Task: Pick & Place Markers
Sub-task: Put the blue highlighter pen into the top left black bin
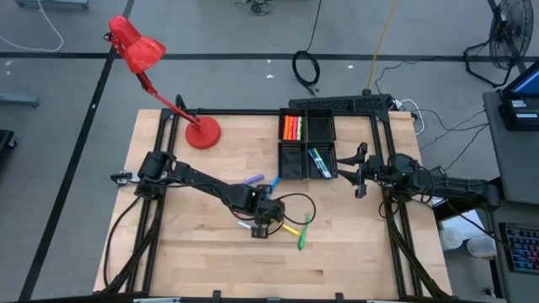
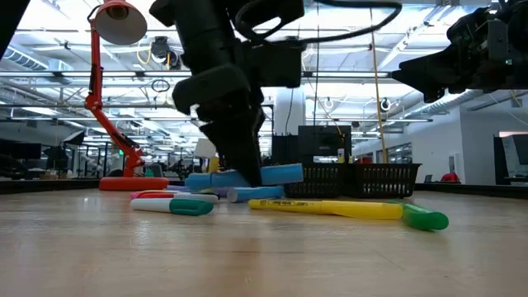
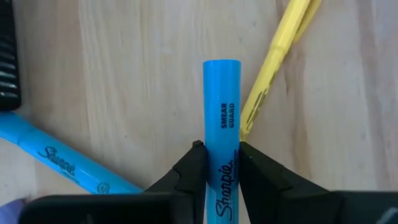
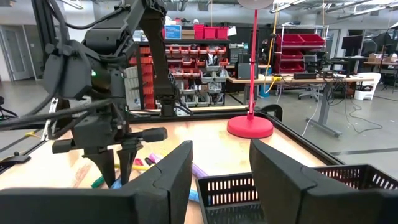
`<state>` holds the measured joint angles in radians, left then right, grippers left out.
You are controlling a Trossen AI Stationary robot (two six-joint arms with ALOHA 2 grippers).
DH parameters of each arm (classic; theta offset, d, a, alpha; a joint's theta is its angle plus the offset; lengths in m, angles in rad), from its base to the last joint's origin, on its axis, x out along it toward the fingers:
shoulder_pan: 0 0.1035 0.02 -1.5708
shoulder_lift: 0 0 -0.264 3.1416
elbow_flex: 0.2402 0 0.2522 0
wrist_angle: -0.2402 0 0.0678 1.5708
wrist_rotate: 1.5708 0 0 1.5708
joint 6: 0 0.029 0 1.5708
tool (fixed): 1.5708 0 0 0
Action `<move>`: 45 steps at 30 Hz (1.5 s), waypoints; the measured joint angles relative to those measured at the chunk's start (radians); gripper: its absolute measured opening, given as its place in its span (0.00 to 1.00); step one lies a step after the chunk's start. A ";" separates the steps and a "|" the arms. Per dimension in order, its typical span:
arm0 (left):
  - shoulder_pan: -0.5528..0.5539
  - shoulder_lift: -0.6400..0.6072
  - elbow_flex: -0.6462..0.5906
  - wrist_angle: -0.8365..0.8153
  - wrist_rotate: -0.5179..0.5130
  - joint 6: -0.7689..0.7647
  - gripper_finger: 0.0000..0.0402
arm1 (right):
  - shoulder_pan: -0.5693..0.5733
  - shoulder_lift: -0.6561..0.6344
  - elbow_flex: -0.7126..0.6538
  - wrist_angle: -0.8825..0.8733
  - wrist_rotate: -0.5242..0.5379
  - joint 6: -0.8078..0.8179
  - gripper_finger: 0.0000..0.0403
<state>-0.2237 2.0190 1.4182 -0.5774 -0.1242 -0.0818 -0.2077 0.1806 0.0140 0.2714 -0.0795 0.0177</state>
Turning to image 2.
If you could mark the black equipment cabinet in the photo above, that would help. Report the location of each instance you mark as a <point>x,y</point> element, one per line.
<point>326,140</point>

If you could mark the dark framed screen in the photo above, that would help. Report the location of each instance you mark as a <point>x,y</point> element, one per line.
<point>511,158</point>

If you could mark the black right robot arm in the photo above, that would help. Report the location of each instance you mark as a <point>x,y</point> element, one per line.
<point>520,24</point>

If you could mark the white box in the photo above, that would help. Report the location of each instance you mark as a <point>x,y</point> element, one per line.
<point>205,148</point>

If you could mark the slim green highlighter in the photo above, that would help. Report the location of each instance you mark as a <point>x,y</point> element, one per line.
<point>425,218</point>

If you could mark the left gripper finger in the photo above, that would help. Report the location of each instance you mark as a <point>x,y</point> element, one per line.
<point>239,148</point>

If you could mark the red object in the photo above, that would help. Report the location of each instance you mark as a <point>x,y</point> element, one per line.
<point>449,178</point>

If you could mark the teal-cap white marker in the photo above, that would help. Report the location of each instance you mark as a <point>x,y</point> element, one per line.
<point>189,207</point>

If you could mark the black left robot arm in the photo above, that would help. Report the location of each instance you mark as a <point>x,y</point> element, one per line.
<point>198,33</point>

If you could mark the thick blue highlighter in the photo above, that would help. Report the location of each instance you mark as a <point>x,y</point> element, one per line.
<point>260,194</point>
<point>284,174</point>

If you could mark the black aluminium table frame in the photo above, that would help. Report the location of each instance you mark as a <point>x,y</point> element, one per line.
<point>41,185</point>

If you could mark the red-cap white marker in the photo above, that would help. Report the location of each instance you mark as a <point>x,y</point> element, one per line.
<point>152,194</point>

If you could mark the red desk lamp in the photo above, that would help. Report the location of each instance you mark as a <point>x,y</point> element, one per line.
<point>132,183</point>

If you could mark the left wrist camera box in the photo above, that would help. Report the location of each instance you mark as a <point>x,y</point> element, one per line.
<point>276,66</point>

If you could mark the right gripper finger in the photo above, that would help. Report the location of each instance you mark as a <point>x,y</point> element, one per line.
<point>433,72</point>
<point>437,92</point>

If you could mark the slim yellow highlighter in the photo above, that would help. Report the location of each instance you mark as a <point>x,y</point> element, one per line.
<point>350,209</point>

